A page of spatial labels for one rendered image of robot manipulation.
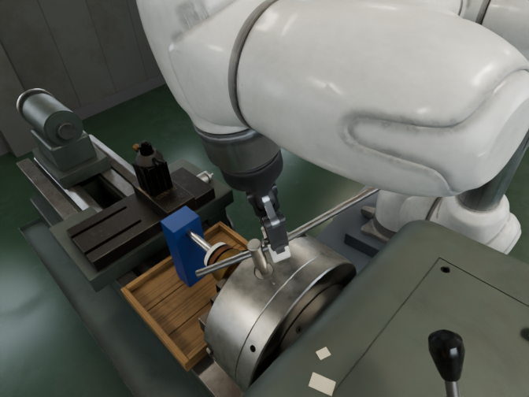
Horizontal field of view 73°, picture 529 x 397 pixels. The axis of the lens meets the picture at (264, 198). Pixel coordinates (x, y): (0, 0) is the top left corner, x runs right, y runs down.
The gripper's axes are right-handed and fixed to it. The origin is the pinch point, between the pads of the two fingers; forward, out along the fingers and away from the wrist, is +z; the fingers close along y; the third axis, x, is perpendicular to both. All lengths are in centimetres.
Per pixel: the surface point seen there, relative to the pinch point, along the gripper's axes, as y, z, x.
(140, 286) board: 29, 39, 38
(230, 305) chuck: -2.5, 8.8, 10.9
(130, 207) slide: 55, 33, 36
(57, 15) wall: 337, 55, 91
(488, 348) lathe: -23.5, 6.9, -20.6
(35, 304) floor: 100, 118, 131
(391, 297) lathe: -12.5, 6.5, -13.0
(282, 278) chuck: -2.7, 6.8, 1.0
